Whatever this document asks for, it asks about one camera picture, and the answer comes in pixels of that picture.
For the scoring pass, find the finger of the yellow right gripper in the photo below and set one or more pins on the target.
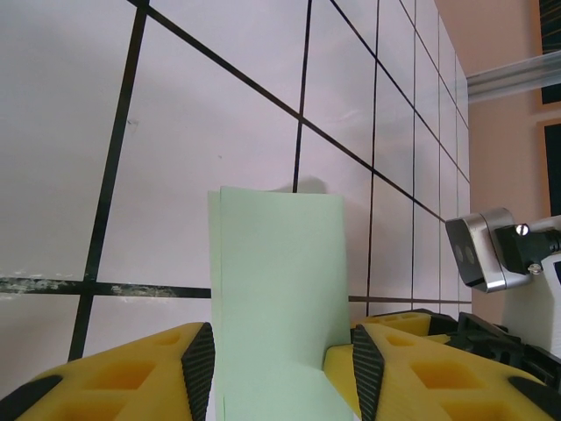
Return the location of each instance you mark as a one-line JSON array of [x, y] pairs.
[[403, 326], [338, 377]]

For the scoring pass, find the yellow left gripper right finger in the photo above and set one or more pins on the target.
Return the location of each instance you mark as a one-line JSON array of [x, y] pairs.
[[438, 386]]

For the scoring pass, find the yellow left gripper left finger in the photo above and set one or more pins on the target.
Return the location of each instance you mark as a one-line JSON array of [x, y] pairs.
[[131, 377]]

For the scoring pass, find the light green cloth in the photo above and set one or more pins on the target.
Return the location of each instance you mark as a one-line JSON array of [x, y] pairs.
[[280, 285]]

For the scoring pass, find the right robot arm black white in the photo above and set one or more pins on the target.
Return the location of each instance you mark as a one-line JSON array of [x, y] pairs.
[[534, 316]]

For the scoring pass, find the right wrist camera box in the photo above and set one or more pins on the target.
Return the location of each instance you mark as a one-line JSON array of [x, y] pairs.
[[477, 254]]

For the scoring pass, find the aluminium corner post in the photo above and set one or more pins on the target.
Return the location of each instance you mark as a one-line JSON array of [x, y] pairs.
[[517, 76]]

